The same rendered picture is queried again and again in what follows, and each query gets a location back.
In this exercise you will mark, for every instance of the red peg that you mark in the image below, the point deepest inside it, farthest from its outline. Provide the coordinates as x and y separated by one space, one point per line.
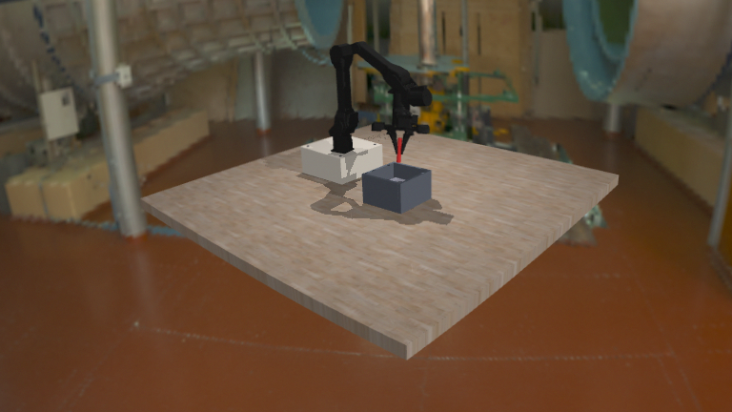
399 146

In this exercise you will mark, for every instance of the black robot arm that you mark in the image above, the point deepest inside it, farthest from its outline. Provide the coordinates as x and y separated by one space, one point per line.
398 78

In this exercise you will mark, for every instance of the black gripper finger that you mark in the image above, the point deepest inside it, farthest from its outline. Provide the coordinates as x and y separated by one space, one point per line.
406 137
393 136

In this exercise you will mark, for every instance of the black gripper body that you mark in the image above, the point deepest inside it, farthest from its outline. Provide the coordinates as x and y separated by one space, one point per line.
379 126

